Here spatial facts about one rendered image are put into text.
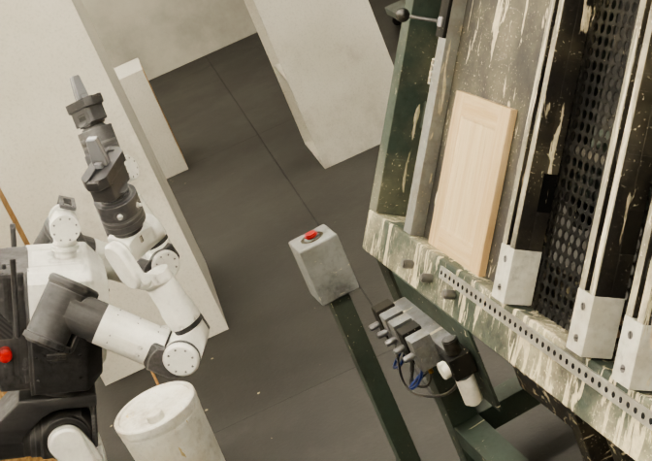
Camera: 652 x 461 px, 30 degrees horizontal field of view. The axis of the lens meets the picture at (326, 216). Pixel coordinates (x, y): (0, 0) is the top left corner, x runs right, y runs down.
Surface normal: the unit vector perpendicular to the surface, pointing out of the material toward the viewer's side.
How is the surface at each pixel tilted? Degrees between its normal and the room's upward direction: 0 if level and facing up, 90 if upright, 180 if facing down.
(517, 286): 90
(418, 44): 90
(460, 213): 57
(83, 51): 90
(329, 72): 90
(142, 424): 0
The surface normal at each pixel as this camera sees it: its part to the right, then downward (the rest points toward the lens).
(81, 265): 0.01, -0.96
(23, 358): 0.24, 0.27
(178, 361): -0.07, 0.40
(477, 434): -0.37, -0.86
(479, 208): -0.94, -0.09
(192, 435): 0.69, 0.04
